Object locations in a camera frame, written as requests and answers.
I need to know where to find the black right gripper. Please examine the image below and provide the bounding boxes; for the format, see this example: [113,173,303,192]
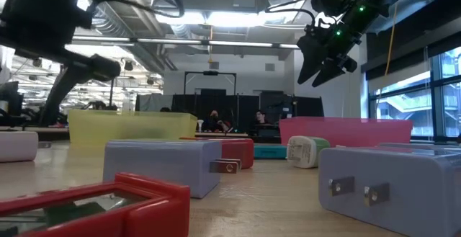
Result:
[296,20,362,89]

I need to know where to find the green and white charger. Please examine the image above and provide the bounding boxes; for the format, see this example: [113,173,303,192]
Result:
[286,135,331,169]

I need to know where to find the teal rectangular case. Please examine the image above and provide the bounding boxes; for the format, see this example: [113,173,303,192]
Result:
[253,143,288,160]

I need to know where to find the pale pink wall charger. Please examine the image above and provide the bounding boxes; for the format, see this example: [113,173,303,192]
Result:
[0,131,51,164]

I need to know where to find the red translucent plastic bin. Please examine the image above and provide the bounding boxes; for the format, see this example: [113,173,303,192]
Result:
[279,117,414,148]

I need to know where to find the ceiling light strip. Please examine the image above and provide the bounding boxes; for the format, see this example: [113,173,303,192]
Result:
[71,35,302,50]

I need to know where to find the black partition screens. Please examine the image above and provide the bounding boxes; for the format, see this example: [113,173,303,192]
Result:
[171,88,325,137]

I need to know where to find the background wooden desk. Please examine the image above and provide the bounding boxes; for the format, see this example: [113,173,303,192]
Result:
[194,131,280,139]

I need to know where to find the red framed small device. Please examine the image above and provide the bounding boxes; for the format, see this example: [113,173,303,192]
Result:
[0,173,191,237]

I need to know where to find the yellow translucent plastic bin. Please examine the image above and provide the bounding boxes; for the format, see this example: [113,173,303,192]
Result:
[68,109,198,147]

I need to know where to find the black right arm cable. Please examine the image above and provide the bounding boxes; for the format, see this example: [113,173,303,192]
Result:
[264,0,318,27]

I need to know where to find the yellow hanging cable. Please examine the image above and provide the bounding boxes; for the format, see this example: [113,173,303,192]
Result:
[383,2,399,76]

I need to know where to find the black stand frame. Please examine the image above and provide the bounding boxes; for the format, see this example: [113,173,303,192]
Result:
[184,71,238,96]

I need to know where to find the dark window frame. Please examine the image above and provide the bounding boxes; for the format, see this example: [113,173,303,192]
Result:
[367,45,461,143]

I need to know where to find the red wall charger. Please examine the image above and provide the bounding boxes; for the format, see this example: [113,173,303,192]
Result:
[179,137,255,170]

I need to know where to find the lilac wall charger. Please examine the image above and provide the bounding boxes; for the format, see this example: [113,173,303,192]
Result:
[318,146,461,237]
[102,139,243,199]

